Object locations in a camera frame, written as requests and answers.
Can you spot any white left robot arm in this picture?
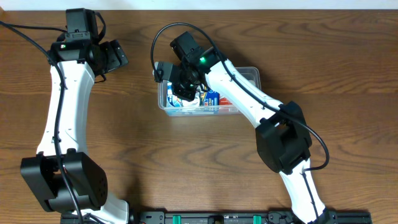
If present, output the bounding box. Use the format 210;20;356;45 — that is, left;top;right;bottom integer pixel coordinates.
21;8;129;223

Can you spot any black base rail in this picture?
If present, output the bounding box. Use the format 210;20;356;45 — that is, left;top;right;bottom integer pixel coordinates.
130;210;373;224

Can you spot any green Zam-Buk ointment box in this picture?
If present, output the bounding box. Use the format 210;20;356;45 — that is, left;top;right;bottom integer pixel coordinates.
200;91;207;106

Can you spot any blue Cool Fever box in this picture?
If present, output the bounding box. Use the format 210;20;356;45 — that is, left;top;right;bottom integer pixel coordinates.
205;90;220;106

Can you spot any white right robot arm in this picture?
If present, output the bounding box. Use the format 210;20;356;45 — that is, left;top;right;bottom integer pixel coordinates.
152;32;326;223

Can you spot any white Panadol box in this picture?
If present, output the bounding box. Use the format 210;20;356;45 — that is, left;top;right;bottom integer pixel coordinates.
167;82;200;107

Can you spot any clear plastic container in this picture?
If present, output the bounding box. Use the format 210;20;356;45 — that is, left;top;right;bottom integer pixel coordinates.
157;66;261;118

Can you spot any red Panadol box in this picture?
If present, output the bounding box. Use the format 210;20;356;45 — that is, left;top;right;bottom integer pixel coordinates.
218;95;232;105

